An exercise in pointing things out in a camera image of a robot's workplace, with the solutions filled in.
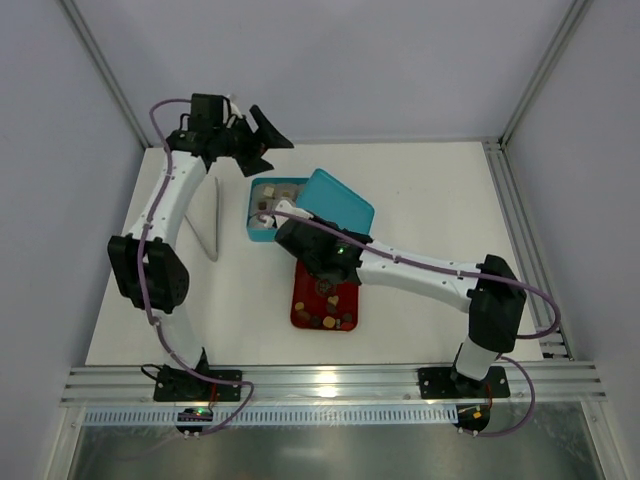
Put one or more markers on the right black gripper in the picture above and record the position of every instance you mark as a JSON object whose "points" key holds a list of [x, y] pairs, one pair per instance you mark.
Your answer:
{"points": [[288, 233]]}

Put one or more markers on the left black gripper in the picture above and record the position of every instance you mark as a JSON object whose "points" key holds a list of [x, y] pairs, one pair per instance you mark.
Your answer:
{"points": [[251, 141]]}

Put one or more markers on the teal tin lid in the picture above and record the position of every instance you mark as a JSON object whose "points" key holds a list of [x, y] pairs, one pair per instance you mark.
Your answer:
{"points": [[327, 197]]}

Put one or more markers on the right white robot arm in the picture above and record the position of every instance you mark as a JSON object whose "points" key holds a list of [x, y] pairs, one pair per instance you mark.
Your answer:
{"points": [[487, 292]]}

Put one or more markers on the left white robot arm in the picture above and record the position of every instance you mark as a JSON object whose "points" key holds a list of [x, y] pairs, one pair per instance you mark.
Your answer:
{"points": [[146, 267]]}

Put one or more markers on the caramel square chocolate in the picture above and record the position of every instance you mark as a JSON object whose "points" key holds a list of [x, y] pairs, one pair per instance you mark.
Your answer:
{"points": [[329, 322]]}

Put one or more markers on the teal tin box with cups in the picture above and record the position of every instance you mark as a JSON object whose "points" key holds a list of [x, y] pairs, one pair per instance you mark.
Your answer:
{"points": [[256, 229]]}

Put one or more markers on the red rectangular tray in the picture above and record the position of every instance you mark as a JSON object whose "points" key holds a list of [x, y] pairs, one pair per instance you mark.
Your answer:
{"points": [[315, 293]]}

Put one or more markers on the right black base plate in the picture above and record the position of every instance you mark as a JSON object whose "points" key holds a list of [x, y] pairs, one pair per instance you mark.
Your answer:
{"points": [[439, 383]]}

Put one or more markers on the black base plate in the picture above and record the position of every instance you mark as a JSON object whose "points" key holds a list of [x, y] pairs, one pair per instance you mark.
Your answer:
{"points": [[439, 383], [173, 385]]}

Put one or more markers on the slotted cable duct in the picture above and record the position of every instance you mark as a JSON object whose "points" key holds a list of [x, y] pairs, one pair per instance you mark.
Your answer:
{"points": [[272, 415]]}

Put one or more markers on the right frame rail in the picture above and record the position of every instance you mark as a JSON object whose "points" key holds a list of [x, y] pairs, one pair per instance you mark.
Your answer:
{"points": [[528, 258]]}

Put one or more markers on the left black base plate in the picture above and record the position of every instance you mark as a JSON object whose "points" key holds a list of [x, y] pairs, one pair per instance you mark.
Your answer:
{"points": [[173, 385]]}

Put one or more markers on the aluminium rail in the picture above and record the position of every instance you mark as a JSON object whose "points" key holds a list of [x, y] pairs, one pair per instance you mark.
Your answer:
{"points": [[385, 383]]}

